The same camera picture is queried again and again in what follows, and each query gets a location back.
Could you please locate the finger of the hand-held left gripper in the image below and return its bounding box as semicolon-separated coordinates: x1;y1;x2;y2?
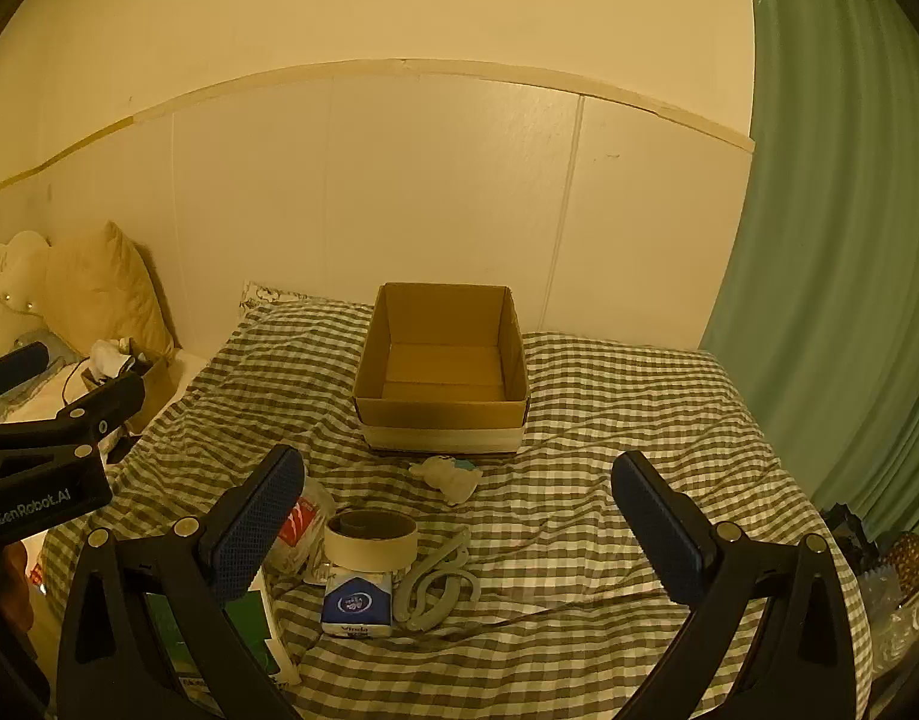
0;343;52;400
0;373;146;478

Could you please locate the patterned pillow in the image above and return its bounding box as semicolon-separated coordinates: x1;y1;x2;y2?
239;281;315;311

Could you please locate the gold textured ball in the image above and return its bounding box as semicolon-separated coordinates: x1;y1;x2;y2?
881;531;919;595

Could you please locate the grey checked blanket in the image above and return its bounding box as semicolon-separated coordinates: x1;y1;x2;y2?
43;298;875;720

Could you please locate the beige pillow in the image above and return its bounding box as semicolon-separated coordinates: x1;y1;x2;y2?
46;220;177;362

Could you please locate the blue tissue packet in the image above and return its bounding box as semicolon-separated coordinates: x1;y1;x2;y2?
320;570;394;639

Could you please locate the crumpled clear plastic bag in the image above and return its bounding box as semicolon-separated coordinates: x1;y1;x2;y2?
863;570;919;670

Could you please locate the green curtain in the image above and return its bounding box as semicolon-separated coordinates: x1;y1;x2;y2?
698;0;919;541

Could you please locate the cream masking tape roll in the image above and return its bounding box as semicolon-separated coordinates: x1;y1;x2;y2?
323;509;420;572

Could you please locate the green and white carton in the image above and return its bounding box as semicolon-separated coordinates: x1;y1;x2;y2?
145;586;304;693

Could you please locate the clear plastic bag red print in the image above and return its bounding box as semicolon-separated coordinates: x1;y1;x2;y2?
268;475;334;580

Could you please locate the cardboard box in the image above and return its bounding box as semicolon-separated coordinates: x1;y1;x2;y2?
353;283;531;458

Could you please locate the small brown bedside box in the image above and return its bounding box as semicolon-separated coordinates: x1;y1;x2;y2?
124;351;174;434

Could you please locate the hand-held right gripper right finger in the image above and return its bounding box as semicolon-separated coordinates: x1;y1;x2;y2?
611;451;860;720

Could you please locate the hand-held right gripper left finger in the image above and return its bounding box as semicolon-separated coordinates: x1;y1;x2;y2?
56;444;307;720

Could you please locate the white crumpled cloth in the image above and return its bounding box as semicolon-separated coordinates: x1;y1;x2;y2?
91;339;137;377

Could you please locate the pale green plastic hanger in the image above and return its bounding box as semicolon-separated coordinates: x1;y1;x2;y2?
395;528;480;632

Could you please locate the white cloud-shaped headboard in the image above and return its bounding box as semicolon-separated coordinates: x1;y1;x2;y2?
0;230;53;350

